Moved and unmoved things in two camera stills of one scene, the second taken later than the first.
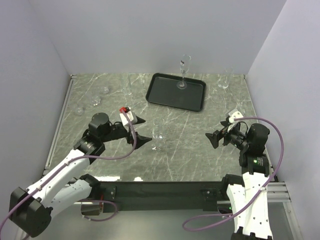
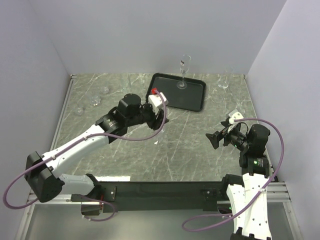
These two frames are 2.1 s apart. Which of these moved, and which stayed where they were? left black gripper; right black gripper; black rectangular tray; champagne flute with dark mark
Moved: left black gripper
Stayed: right black gripper; black rectangular tray; champagne flute with dark mark
